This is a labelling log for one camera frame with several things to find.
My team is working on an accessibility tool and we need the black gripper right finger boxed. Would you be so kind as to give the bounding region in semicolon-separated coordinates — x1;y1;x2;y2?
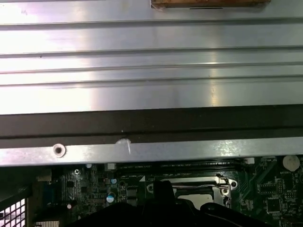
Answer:
165;181;268;227

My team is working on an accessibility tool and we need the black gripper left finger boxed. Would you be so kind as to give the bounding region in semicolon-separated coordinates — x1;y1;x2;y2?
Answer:
73;181;166;227

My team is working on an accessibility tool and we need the silver-topped green CPU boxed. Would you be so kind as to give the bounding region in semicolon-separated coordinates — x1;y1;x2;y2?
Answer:
176;193;214;204

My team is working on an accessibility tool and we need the metal CPU socket cover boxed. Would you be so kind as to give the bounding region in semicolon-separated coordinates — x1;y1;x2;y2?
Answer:
160;179;232;206

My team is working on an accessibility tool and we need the green motherboard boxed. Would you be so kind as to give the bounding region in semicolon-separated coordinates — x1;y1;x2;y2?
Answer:
33;155;303;227

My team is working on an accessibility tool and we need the small silver finned heat sink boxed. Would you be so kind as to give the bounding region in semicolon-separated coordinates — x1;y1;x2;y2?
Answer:
35;219;61;227

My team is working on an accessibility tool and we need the black and silver PC case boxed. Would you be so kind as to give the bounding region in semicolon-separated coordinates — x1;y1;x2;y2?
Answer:
0;105;303;227

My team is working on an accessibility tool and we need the round silver coin battery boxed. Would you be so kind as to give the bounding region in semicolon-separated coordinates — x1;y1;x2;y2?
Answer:
283;155;301;172

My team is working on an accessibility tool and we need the CPU socket with metal frame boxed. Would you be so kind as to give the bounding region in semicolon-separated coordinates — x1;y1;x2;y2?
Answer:
145;174;239;206

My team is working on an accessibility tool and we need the brown wooden base plate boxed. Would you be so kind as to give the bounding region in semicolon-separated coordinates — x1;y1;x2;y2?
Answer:
151;0;272;9

